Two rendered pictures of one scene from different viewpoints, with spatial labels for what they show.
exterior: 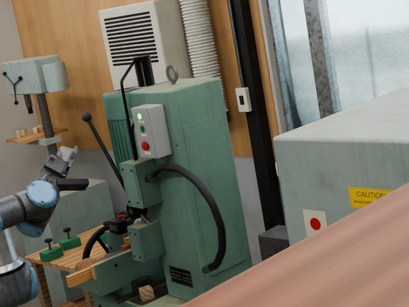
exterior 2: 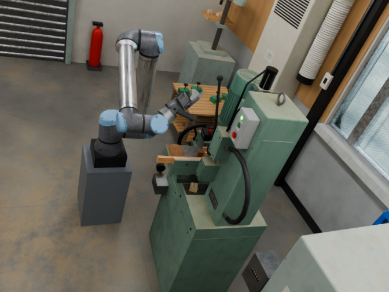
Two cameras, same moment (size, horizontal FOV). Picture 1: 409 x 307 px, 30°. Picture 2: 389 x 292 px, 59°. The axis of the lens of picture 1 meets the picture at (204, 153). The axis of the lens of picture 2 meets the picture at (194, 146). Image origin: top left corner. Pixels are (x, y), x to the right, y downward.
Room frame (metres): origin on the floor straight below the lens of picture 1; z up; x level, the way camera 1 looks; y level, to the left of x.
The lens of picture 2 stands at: (1.02, 0.09, 2.17)
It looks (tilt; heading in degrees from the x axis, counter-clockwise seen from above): 35 degrees down; 10
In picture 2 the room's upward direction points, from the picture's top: 19 degrees clockwise
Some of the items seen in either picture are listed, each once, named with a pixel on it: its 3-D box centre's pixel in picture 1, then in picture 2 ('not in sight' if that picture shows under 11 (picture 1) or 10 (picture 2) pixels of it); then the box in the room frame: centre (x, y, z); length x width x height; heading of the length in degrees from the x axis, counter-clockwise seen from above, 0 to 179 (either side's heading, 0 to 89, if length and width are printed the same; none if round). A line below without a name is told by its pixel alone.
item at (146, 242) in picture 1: (145, 240); (207, 169); (2.46, 0.25, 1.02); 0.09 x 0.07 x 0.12; 127
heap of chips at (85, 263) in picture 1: (90, 264); (177, 150); (2.63, 0.48, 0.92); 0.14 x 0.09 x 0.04; 37
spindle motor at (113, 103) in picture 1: (134, 132); (241, 101); (2.71, 0.23, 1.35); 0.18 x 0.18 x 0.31
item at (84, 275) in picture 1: (134, 254); (202, 160); (2.65, 0.31, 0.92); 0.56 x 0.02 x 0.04; 127
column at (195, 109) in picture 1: (194, 189); (249, 164); (2.48, 0.05, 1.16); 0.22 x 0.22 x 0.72; 37
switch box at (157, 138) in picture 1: (151, 131); (243, 128); (2.37, 0.15, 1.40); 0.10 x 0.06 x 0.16; 37
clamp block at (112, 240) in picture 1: (130, 238); (209, 142); (2.87, 0.34, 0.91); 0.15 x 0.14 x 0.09; 127
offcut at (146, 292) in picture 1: (146, 293); (193, 187); (2.51, 0.28, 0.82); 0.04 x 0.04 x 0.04; 18
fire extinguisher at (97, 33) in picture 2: not in sight; (96, 46); (4.65, 2.37, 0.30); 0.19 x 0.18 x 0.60; 42
